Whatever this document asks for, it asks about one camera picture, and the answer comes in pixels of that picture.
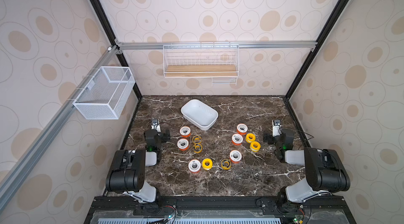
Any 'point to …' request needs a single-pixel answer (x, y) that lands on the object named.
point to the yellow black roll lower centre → (225, 164)
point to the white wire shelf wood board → (219, 62)
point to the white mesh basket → (105, 94)
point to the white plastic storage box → (199, 114)
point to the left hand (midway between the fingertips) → (162, 125)
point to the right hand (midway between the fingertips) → (272, 129)
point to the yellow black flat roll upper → (197, 139)
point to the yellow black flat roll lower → (197, 148)
